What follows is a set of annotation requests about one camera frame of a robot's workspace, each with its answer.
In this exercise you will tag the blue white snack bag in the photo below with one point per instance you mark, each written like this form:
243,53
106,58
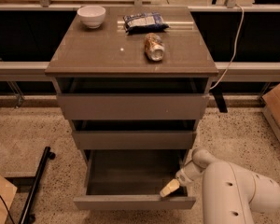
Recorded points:
144,22

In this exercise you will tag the grey drawer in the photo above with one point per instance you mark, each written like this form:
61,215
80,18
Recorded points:
132,180
134,134
126,98

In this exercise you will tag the grey bottom drawer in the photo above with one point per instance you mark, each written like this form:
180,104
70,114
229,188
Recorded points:
132,180

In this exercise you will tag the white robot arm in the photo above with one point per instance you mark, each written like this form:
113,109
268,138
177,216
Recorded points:
230,193

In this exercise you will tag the grey drawer cabinet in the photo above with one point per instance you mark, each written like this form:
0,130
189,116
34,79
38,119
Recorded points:
109,51

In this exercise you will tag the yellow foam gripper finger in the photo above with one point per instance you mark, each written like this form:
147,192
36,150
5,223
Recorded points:
171,187

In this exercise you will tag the grey metal rail frame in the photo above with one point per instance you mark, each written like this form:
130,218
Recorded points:
21,70

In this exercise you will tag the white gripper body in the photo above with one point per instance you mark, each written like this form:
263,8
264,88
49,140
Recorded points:
183,176

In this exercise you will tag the grey top drawer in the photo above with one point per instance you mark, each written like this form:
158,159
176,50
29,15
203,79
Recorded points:
126,98

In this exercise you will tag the grey middle drawer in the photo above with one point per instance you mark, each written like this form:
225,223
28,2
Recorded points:
134,134

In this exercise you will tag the white ceramic bowl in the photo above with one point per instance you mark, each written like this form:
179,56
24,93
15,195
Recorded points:
92,16

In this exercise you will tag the cardboard box left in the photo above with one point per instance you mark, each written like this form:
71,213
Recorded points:
7,195

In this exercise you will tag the black metal stand leg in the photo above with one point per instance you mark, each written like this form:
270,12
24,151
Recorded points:
30,184

